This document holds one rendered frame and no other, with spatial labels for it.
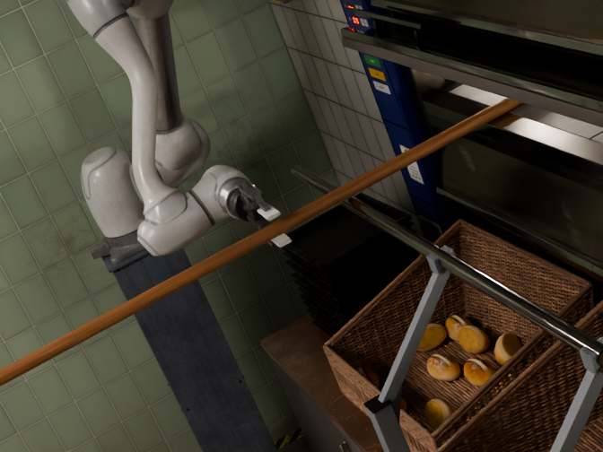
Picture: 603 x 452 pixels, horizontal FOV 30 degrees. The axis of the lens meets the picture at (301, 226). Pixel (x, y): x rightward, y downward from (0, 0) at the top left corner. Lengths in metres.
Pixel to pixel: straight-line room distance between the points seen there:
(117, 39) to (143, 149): 0.26
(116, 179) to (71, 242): 0.56
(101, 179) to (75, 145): 0.46
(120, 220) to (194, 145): 0.29
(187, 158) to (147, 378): 0.93
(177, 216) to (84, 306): 1.07
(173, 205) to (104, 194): 0.46
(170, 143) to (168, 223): 0.50
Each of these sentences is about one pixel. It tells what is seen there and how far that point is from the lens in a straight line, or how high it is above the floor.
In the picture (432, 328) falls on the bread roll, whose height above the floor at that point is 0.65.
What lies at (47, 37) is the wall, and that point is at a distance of 3.42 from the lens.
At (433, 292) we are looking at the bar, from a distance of 2.12.
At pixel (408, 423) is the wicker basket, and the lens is 2.50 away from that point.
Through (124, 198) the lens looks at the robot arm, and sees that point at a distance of 3.06.
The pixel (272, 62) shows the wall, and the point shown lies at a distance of 3.62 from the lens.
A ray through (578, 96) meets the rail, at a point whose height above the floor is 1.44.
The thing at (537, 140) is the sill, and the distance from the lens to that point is 2.41.
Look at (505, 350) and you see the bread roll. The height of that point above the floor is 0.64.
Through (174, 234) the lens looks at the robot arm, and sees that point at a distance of 2.62.
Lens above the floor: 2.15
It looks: 24 degrees down
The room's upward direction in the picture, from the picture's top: 22 degrees counter-clockwise
